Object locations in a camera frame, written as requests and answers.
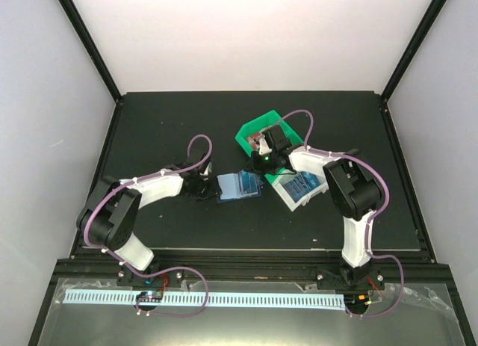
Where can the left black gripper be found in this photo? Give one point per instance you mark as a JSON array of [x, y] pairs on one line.
[[213, 192]]

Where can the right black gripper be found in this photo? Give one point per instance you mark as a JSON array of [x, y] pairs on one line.
[[254, 164]]

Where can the green bin with black cards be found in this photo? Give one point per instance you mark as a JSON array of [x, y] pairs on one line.
[[271, 177]]

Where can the red white card stack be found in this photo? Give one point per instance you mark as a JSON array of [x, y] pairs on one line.
[[254, 140]]

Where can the white bin with blue cards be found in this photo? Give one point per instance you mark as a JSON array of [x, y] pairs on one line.
[[292, 206]]

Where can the green bin with red cards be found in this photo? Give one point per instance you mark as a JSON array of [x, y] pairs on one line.
[[258, 124]]

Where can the blue card holder wallet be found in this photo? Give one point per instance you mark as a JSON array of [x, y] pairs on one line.
[[230, 187]]

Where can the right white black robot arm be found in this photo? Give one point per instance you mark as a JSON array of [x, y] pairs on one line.
[[358, 192]]

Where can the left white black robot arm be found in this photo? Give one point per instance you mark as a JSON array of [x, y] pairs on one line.
[[109, 215]]

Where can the blue vip card stack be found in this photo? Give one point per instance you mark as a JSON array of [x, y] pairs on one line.
[[300, 185]]

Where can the left small circuit board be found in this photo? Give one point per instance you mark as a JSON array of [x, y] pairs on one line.
[[150, 296]]

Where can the small circuit board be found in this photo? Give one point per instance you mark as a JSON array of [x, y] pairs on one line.
[[362, 298], [150, 296]]

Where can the right small circuit board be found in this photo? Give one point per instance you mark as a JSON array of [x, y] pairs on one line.
[[362, 298]]

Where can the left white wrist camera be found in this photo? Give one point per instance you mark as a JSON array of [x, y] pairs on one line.
[[205, 170]]

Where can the white slotted cable duct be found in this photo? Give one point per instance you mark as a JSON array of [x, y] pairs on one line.
[[211, 299]]

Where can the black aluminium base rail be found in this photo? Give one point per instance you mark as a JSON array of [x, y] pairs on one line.
[[323, 269]]

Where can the left black frame post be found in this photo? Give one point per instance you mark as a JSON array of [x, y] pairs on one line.
[[77, 22]]

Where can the black frame post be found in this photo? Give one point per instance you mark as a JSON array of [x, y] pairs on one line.
[[77, 22], [424, 26]]

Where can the right black frame post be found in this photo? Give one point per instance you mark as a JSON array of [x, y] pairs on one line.
[[424, 26]]

